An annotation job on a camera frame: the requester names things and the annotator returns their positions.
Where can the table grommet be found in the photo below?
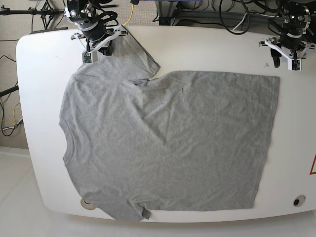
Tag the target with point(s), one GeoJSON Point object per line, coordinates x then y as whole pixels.
{"type": "Point", "coordinates": [299, 200]}
{"type": "Point", "coordinates": [86, 205]}

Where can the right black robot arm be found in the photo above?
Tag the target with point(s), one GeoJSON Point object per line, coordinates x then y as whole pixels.
{"type": "Point", "coordinates": [91, 12]}

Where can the left table grommet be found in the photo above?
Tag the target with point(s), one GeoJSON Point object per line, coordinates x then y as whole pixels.
{"type": "Point", "coordinates": [86, 205]}

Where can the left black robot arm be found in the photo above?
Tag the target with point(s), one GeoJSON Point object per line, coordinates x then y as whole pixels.
{"type": "Point", "coordinates": [290, 24]}

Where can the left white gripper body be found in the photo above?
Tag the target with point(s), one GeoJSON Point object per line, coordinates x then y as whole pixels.
{"type": "Point", "coordinates": [293, 56]}

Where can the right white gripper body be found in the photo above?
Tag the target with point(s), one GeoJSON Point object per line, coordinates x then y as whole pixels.
{"type": "Point", "coordinates": [92, 37]}

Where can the right table grommet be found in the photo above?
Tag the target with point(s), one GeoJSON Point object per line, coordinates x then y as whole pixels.
{"type": "Point", "coordinates": [299, 200]}

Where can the black tripod stand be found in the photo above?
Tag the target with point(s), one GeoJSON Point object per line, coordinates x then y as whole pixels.
{"type": "Point", "coordinates": [48, 13]}

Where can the grey T-shirt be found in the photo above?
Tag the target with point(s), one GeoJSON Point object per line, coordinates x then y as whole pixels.
{"type": "Point", "coordinates": [186, 141]}

